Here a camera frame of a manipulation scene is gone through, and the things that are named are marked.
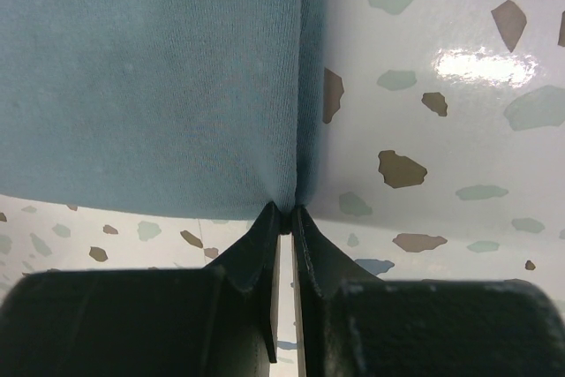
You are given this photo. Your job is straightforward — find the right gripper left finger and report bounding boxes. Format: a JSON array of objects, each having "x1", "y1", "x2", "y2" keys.
[{"x1": 1, "y1": 204, "x2": 282, "y2": 376}]

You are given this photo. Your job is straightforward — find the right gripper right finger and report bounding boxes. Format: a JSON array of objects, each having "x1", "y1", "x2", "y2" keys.
[{"x1": 290, "y1": 207, "x2": 564, "y2": 376}]

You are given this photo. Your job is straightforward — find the blue-grey t-shirt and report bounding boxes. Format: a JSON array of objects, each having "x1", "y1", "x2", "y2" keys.
[{"x1": 1, "y1": 0, "x2": 326, "y2": 219}]

